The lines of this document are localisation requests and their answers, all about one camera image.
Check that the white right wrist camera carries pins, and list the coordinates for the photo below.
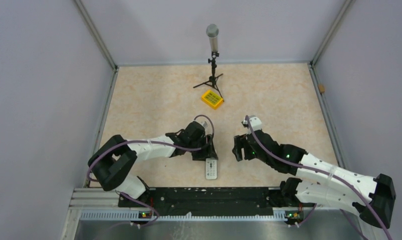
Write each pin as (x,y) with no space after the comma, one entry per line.
(252,122)

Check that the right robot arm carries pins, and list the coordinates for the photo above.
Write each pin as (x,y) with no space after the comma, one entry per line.
(318,182)

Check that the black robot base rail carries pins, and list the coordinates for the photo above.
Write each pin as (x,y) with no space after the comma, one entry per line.
(216,201)

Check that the microphone on black tripod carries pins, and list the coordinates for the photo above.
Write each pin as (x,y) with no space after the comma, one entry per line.
(212,32)

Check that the yellow box with green grid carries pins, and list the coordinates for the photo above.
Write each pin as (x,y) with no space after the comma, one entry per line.
(212,99)

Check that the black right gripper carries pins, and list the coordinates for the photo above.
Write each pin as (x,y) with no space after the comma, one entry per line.
(241,142)

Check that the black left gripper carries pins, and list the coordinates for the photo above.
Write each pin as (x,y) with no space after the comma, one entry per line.
(207,151)

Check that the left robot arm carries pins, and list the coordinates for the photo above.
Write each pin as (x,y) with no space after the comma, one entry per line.
(112,163)

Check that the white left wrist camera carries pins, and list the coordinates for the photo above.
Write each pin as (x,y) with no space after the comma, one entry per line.
(204,125)

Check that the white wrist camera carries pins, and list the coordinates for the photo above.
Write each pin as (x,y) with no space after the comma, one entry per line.
(204,125)
(252,122)

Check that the white remote control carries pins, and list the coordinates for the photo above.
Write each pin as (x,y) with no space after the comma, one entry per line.
(211,170)

